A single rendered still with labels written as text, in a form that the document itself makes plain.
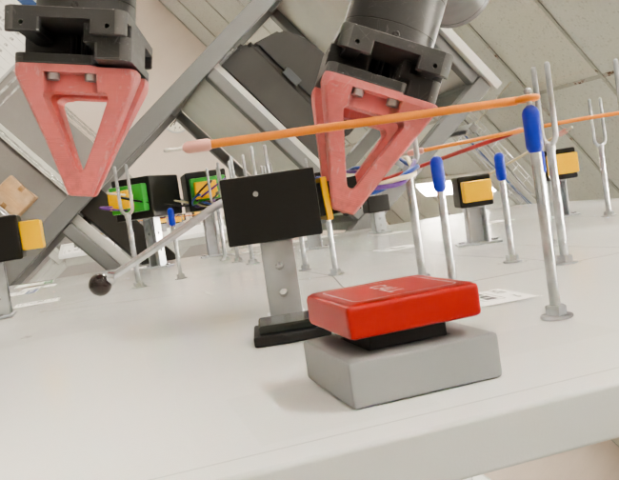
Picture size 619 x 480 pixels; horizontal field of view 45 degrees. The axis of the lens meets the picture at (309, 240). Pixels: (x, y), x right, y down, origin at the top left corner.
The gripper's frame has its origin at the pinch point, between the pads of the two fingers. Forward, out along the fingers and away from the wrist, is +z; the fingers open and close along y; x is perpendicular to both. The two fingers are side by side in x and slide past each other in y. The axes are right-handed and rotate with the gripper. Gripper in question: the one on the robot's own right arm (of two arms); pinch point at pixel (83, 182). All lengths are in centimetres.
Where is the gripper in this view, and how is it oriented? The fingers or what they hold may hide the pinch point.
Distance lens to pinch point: 47.1
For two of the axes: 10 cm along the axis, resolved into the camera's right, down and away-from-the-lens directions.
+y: -0.6, -0.4, 10.0
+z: -0.3, 10.0, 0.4
